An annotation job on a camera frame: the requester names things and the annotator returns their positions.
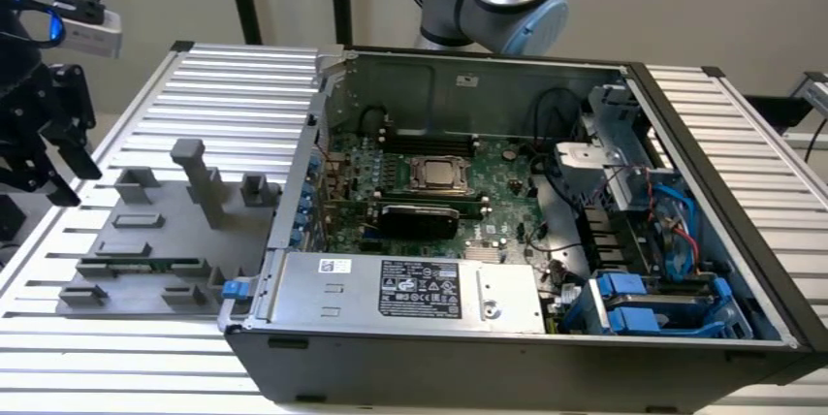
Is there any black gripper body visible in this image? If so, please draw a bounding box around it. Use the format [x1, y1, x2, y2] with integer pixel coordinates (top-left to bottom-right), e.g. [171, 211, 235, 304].
[0, 61, 59, 165]

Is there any green RAM stick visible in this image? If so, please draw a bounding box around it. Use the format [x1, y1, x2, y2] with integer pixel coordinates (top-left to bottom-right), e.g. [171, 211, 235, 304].
[107, 259, 202, 273]

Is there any black RAM slots bank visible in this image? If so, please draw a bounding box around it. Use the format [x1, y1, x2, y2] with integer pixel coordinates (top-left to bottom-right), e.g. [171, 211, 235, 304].
[382, 135, 479, 155]

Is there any grey parts rack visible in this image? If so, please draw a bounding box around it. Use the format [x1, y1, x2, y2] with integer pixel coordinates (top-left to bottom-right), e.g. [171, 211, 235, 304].
[55, 138, 286, 322]

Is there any blue case latch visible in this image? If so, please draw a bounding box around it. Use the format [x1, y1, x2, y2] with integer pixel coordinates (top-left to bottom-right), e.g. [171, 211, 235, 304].
[219, 277, 251, 301]

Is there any grey power supply unit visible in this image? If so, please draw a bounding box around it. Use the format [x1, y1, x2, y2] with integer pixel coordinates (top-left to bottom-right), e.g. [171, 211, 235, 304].
[255, 251, 551, 335]

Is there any CPU in metal socket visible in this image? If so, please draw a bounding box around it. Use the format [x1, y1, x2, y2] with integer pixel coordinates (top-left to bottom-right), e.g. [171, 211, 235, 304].
[403, 154, 472, 192]

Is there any black graphics card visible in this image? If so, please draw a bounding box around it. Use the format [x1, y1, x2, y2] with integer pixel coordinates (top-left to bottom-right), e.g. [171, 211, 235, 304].
[372, 203, 464, 242]

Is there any silver chipset heat sink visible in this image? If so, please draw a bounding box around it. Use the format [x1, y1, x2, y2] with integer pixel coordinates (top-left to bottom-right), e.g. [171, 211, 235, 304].
[463, 245, 504, 264]

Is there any green motherboard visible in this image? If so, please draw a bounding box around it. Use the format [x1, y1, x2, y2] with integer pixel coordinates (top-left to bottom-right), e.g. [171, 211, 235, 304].
[310, 136, 584, 285]

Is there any black open PC case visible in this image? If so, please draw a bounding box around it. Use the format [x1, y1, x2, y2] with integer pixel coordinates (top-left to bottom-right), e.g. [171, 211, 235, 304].
[216, 44, 828, 401]

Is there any metal drive cage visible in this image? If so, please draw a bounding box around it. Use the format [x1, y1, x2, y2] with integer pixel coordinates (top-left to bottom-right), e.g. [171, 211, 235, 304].
[554, 83, 682, 215]

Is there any blue disk bay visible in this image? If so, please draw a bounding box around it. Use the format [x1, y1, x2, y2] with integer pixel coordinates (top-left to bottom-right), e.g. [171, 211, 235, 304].
[560, 269, 754, 339]

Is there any black box on stand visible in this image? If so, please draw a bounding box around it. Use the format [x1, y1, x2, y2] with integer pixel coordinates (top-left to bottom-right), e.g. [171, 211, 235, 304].
[742, 93, 811, 134]

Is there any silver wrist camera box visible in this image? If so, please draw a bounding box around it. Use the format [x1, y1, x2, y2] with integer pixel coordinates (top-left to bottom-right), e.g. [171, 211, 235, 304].
[50, 8, 124, 60]

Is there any blue camera cable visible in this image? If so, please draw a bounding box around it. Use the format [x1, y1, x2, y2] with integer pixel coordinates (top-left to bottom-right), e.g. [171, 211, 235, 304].
[43, 6, 67, 44]

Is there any short black cable loop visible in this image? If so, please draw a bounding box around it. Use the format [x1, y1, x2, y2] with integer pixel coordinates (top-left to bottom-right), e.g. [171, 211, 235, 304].
[359, 104, 391, 136]

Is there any black looped power cable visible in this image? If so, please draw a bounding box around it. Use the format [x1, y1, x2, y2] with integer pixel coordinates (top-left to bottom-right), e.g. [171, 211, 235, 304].
[532, 86, 586, 145]

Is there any blue disk wire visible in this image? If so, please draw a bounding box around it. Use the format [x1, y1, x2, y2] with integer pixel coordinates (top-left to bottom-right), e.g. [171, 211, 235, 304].
[648, 180, 702, 281]

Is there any red disk wire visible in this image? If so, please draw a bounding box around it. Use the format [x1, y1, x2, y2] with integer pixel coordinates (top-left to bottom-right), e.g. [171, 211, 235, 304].
[644, 167, 703, 264]

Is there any aluminium rail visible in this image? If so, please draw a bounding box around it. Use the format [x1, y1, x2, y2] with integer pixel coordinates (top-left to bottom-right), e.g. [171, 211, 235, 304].
[784, 70, 828, 119]

